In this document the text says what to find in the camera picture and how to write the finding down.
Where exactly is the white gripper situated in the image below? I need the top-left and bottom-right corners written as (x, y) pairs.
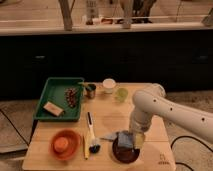
top-left (129, 116), bottom-right (150, 149)

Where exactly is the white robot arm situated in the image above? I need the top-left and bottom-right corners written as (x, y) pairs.
top-left (129, 84), bottom-right (213, 143)

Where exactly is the dark purple bowl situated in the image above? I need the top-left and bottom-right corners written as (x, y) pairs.
top-left (112, 139), bottom-right (140, 164)

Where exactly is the orange bowl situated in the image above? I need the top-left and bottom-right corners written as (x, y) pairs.
top-left (49, 129), bottom-right (81, 161)

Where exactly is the black white dish brush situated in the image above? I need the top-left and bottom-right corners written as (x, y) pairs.
top-left (87, 112), bottom-right (101, 154)

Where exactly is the green translucent cup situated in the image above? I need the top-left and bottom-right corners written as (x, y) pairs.
top-left (115, 88), bottom-right (128, 102)

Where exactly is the yellow stick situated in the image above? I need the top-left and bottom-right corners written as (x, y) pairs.
top-left (84, 133), bottom-right (89, 160)

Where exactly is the white cup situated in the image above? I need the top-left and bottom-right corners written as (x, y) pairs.
top-left (102, 78), bottom-right (116, 94)

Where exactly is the metal cup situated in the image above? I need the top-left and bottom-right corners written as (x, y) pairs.
top-left (85, 84), bottom-right (96, 99)

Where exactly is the orange round object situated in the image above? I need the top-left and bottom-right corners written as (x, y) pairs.
top-left (54, 137), bottom-right (69, 153)

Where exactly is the bunch of red grapes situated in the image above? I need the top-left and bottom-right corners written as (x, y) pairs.
top-left (65, 88), bottom-right (77, 108)

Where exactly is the green plastic tray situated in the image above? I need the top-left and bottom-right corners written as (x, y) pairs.
top-left (34, 77), bottom-right (84, 122)

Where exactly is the tan wooden block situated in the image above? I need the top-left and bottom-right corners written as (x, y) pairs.
top-left (43, 102), bottom-right (64, 116)

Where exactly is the black cable right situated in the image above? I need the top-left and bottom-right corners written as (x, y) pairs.
top-left (170, 134), bottom-right (213, 171)

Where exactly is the black cable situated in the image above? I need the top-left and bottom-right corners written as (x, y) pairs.
top-left (170, 134), bottom-right (213, 171)
top-left (0, 108), bottom-right (31, 147)

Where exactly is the black cable left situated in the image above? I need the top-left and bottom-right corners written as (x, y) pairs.
top-left (0, 108), bottom-right (31, 147)

